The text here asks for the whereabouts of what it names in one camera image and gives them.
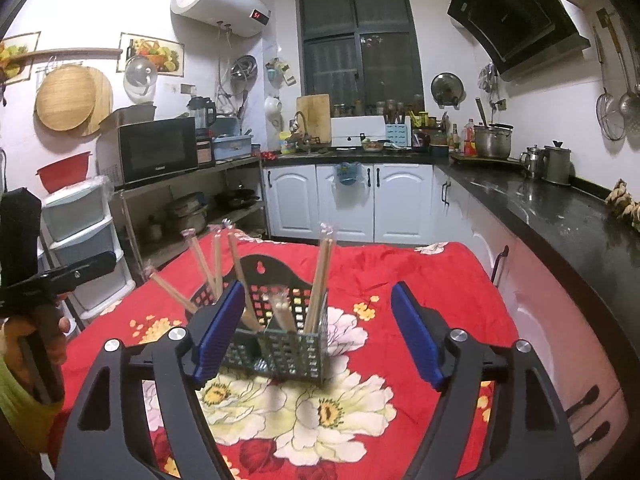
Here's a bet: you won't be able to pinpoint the steel stock pot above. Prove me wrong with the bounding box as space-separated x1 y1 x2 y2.
474 124 513 159

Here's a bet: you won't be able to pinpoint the wrapped chopsticks leaning in basket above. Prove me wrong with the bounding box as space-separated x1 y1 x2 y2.
181 229 219 300

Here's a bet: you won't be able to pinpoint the black range hood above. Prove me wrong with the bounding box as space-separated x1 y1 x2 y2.
448 0 590 82

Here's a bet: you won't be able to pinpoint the round wooden board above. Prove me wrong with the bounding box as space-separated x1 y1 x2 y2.
35 64 113 138

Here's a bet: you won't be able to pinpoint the black blender jug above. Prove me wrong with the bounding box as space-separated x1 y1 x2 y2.
188 96 217 140

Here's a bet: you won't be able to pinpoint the dark green plastic utensil basket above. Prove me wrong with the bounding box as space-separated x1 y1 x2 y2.
188 253 331 386

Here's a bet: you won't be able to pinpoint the fruit picture on wall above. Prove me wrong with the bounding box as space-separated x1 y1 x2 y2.
116 32 184 77

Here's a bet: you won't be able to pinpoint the white plastic drawer unit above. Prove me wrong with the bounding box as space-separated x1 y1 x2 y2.
41 176 136 325

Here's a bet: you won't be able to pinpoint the green sleeve forearm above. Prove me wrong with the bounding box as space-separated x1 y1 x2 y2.
0 360 63 454

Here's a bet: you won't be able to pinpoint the red floral tablecloth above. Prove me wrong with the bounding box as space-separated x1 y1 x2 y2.
48 243 518 479

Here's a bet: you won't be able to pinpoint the long wrapped chopsticks on flower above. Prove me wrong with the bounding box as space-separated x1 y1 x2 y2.
222 218 264 332

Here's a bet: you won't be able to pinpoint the steel kettle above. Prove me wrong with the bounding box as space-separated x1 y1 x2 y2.
520 145 544 180

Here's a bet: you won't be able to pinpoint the wrapped chopsticks upright in basket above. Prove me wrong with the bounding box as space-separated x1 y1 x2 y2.
304 222 335 334

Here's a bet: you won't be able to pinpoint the hanging steel ladle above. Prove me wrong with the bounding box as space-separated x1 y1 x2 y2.
597 8 639 136

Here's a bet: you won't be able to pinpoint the wooden cutting board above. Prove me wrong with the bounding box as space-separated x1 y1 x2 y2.
296 94 331 144

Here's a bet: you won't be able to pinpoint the black microwave oven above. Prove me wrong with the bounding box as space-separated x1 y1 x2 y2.
96 117 198 188

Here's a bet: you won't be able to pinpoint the hanging wire strainer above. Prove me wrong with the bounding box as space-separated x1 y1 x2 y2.
592 27 625 142

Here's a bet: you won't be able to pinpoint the glass pot lid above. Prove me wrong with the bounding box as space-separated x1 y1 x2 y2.
124 55 157 104

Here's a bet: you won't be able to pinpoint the left hand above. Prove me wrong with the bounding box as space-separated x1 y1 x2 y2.
1 292 70 405

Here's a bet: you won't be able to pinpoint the red plastic basin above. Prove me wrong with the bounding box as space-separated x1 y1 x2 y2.
36 152 90 194

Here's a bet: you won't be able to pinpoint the hanging pot lid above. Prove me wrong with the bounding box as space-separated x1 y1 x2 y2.
431 72 465 110

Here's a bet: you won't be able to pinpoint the dark kitchen window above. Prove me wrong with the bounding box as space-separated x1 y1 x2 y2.
298 0 423 115

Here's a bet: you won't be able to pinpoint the white water heater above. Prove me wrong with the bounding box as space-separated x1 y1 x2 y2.
170 0 271 38

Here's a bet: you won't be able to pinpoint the blue knife block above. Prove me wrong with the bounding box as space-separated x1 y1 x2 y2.
385 115 411 148

